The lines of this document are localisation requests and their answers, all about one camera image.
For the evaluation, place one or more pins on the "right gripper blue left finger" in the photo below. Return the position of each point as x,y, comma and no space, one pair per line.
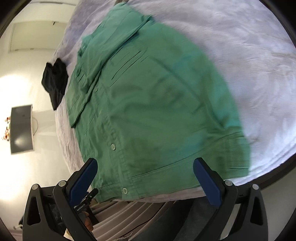
80,179

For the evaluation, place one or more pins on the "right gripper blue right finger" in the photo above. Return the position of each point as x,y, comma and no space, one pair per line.
221,194

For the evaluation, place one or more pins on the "green work shirt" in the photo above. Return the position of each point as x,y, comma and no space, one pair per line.
145,102

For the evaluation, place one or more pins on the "person's left hand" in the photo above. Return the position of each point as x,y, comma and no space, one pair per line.
87,221

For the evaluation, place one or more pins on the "black folded garment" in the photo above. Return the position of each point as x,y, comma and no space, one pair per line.
54,81

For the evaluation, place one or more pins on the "lavender embossed bed cover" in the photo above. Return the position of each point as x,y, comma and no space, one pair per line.
249,48

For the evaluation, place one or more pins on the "wall mounted television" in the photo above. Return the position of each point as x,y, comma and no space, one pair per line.
21,130

